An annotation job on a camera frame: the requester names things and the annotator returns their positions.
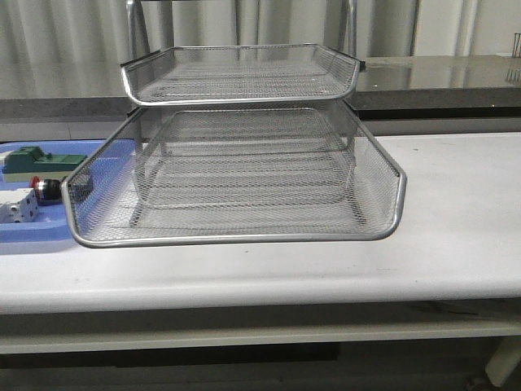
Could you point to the mesh tray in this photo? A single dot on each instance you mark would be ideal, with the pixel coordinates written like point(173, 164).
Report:
point(205, 173)
point(207, 75)
point(123, 222)

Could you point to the red emergency stop button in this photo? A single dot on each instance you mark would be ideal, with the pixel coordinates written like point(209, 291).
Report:
point(48, 190)

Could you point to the blue plastic tray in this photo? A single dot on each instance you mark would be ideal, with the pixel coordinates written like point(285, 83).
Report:
point(32, 232)

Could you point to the grey stone counter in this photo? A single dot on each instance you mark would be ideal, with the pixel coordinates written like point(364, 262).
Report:
point(390, 88)

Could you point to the green and beige relay module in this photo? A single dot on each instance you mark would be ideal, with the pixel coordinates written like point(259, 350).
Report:
point(27, 162)

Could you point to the white circuit breaker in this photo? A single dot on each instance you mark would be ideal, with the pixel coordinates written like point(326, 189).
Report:
point(18, 205)

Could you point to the grey wire rack frame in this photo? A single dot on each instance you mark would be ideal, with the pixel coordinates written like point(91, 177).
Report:
point(138, 40)

